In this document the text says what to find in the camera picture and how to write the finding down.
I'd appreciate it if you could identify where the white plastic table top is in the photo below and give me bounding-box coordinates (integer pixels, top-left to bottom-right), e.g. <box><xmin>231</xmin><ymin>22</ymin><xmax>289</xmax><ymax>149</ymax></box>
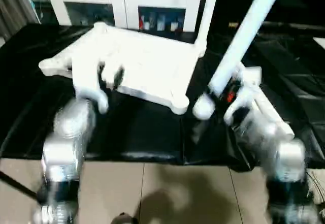
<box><xmin>38</xmin><ymin>22</ymin><xmax>207</xmax><ymax>116</ymax></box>

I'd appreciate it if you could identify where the black work mat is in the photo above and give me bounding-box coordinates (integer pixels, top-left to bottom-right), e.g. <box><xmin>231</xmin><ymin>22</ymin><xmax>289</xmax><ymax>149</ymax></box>
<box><xmin>0</xmin><ymin>23</ymin><xmax>325</xmax><ymax>173</ymax></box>

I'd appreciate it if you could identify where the black horizontal bar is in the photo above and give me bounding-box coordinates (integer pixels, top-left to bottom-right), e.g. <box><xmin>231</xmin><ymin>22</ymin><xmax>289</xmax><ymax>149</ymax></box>
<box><xmin>283</xmin><ymin>23</ymin><xmax>325</xmax><ymax>30</ymax></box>

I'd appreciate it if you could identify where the dark cabinet with yellow label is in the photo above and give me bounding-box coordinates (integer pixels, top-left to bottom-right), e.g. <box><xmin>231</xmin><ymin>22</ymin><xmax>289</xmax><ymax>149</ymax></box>
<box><xmin>203</xmin><ymin>0</ymin><xmax>325</xmax><ymax>32</ymax></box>

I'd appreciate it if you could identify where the grey curtain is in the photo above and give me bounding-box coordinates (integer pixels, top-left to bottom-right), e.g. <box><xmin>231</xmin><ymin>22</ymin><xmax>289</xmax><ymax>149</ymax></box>
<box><xmin>0</xmin><ymin>0</ymin><xmax>27</xmax><ymax>40</ymax></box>

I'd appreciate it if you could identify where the grey round robot part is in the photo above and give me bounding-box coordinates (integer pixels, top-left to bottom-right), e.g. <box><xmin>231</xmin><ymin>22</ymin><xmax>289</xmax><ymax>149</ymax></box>
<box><xmin>111</xmin><ymin>212</ymin><xmax>139</xmax><ymax>224</ymax></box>

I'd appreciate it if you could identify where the black slanted floor rod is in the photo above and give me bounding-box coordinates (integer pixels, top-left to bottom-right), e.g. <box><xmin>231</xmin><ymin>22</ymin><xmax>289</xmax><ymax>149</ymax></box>
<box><xmin>0</xmin><ymin>171</ymin><xmax>39</xmax><ymax>201</ymax></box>

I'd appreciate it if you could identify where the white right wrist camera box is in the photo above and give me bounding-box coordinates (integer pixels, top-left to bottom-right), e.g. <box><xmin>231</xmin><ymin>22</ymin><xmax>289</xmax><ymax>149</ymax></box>
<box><xmin>230</xmin><ymin>66</ymin><xmax>263</xmax><ymax>109</ymax></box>

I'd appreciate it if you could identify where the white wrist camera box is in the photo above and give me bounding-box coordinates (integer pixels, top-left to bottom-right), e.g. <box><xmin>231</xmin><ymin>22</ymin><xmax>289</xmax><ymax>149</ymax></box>
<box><xmin>73</xmin><ymin>60</ymin><xmax>125</xmax><ymax>114</ymax></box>
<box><xmin>230</xmin><ymin>66</ymin><xmax>263</xmax><ymax>109</ymax></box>

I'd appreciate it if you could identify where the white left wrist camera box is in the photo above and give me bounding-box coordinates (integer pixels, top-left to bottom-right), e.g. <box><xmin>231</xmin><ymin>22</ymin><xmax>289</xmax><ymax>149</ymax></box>
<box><xmin>73</xmin><ymin>60</ymin><xmax>125</xmax><ymax>114</ymax></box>

